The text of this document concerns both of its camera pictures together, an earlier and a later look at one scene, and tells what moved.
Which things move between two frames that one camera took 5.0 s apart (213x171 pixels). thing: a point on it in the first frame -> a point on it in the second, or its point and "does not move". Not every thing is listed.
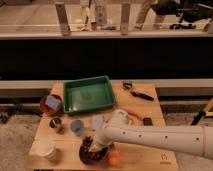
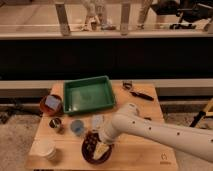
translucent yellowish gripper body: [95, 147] -> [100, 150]
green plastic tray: [87, 94] does not move
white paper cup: [44, 146] does not move
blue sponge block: [52, 102] does not move
